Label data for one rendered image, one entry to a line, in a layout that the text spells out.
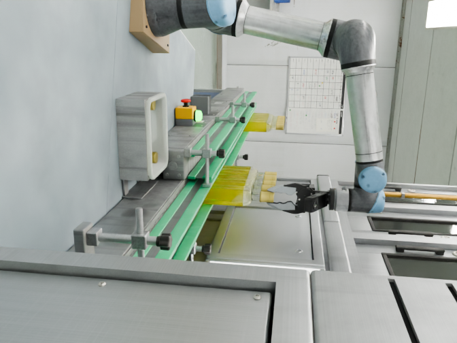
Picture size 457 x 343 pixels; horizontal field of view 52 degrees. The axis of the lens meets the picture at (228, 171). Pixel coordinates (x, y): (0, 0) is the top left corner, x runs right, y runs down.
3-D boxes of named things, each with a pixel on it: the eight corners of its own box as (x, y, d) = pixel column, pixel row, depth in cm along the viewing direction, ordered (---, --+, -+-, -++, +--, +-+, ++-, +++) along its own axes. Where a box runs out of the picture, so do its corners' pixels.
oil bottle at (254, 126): (233, 131, 265) (283, 133, 262) (233, 121, 264) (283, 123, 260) (234, 129, 271) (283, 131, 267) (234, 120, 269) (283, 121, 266)
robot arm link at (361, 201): (381, 185, 150) (379, 210, 152) (347, 183, 152) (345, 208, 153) (386, 190, 143) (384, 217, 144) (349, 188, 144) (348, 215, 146)
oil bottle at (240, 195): (185, 203, 151) (251, 207, 149) (185, 186, 150) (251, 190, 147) (190, 197, 157) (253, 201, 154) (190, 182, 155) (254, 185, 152)
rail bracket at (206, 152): (183, 186, 145) (224, 188, 143) (183, 133, 140) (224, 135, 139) (186, 184, 148) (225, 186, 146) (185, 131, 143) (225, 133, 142)
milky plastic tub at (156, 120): (121, 180, 127) (151, 182, 126) (116, 98, 121) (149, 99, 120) (141, 163, 144) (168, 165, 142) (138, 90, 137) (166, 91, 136)
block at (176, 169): (162, 180, 145) (183, 181, 145) (161, 150, 143) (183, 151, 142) (165, 176, 149) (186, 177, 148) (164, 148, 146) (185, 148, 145)
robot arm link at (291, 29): (198, -16, 139) (381, 24, 131) (209, -6, 153) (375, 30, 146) (190, 25, 142) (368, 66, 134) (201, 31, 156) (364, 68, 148)
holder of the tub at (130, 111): (121, 198, 129) (148, 200, 128) (115, 99, 121) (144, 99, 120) (141, 180, 145) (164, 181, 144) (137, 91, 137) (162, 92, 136)
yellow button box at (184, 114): (174, 125, 183) (192, 126, 182) (173, 106, 181) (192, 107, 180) (178, 122, 189) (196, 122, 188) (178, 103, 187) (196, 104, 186)
